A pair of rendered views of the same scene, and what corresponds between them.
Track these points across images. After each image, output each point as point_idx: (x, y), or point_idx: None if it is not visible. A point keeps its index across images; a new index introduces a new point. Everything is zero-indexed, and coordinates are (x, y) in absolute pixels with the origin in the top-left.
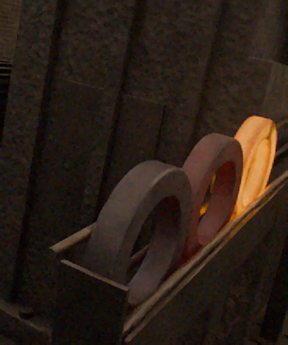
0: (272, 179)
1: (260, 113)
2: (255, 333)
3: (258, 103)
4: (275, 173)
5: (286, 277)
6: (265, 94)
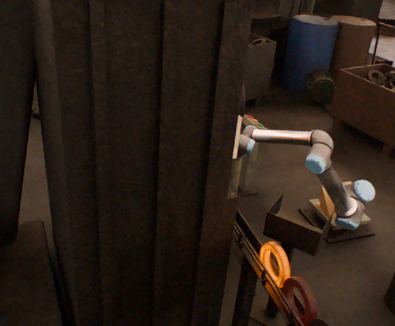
0: (236, 232)
1: (235, 216)
2: None
3: (234, 214)
4: None
5: None
6: (236, 209)
